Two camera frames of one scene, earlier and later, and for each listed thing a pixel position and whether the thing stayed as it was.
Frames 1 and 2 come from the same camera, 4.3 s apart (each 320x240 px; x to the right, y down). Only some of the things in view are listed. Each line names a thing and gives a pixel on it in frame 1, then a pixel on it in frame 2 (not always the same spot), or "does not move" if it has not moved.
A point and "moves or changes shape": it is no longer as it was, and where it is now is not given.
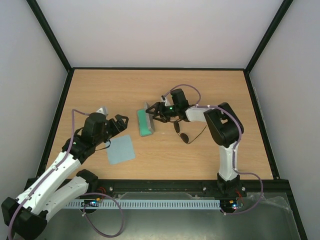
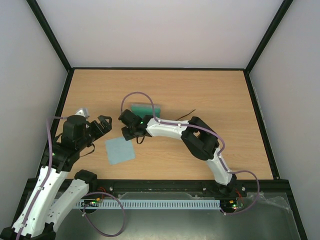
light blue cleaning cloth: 121,149 does not move
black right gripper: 161,111 -> 132,125
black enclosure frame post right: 281,15 does not move
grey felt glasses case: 145,121 moves or changes shape
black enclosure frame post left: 34,6 does not move
